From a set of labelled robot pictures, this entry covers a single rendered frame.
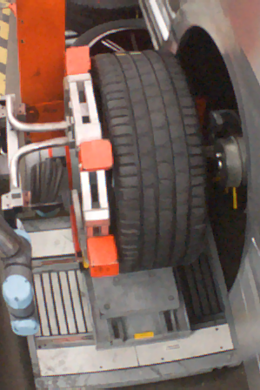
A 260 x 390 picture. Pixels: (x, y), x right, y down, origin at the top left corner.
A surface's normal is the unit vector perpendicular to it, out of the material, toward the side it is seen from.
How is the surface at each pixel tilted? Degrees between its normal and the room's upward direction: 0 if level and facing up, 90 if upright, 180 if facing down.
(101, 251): 0
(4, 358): 0
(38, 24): 90
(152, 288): 0
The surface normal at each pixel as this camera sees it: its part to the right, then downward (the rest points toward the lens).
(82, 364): 0.04, -0.58
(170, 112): 0.10, -0.29
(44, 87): 0.18, 0.80
